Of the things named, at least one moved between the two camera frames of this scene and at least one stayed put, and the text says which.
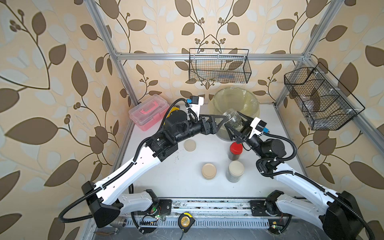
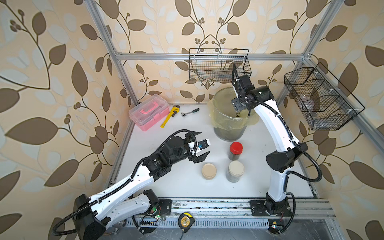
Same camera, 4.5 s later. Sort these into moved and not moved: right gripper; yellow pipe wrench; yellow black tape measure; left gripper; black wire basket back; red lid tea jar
Moved: left gripper; right gripper
Not moved: black wire basket back; yellow pipe wrench; red lid tea jar; yellow black tape measure
